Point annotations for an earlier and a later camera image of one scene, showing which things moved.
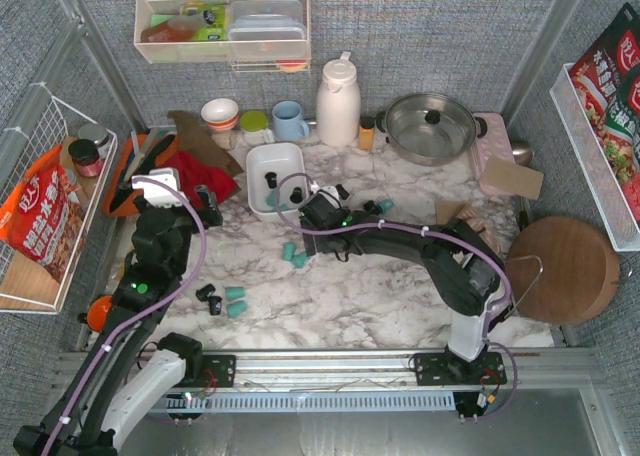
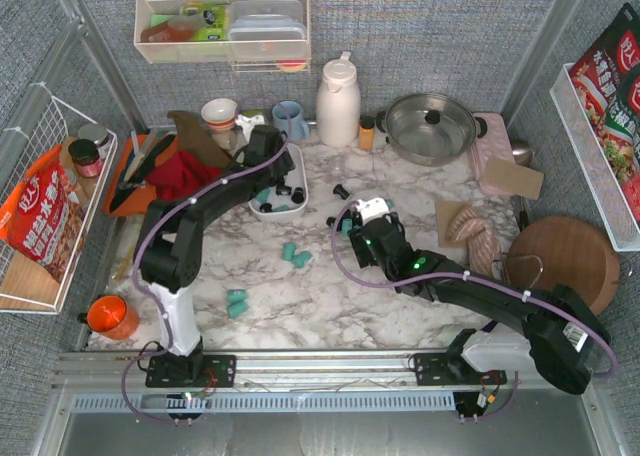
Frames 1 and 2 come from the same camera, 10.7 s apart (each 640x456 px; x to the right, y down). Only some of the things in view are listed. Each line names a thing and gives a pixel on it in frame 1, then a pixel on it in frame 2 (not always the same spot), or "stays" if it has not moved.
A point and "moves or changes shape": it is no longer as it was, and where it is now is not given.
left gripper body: (163, 205) → (279, 164)
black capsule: (296, 195) stays
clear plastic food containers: (267, 29) stays
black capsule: (271, 178) moves or changes shape
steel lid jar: (94, 132) stays
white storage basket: (267, 163) stays
